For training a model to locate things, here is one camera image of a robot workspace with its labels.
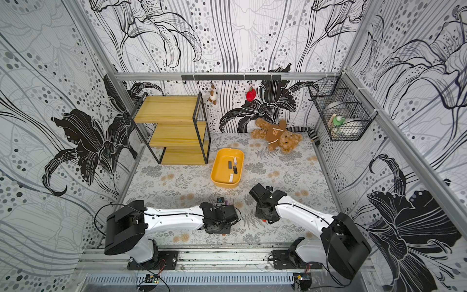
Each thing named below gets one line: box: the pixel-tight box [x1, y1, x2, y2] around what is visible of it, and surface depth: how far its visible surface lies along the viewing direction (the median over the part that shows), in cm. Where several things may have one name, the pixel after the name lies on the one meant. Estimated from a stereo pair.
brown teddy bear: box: [250, 117, 303, 154], surface depth 110 cm
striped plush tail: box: [286, 126, 321, 145], surface depth 121 cm
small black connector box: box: [293, 272, 312, 292], surface depth 71 cm
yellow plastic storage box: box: [210, 147, 246, 189], surface depth 103 cm
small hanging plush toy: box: [208, 80, 218, 106], surface depth 96 cm
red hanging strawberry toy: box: [246, 86, 256, 103], surface depth 97 cm
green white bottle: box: [332, 114, 346, 127], surface depth 80 cm
